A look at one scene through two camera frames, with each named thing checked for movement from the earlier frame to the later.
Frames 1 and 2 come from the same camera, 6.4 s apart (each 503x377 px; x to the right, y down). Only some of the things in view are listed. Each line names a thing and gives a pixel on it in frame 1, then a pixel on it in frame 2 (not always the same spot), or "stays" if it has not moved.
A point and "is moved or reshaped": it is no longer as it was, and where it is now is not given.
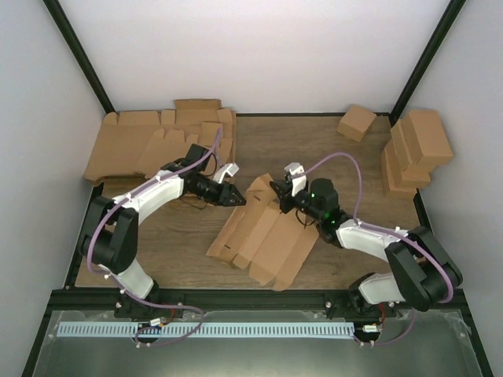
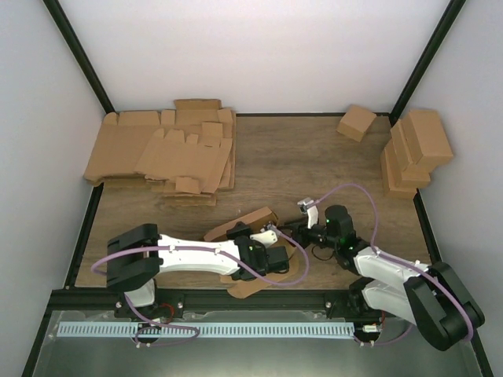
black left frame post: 64,23 stays
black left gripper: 227,193 -> 234,232
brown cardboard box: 275,245 is moved or reshaped
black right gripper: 284,190 -> 302,228
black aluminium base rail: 173,304 stays
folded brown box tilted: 355,122 stays
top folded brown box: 425,138 stays
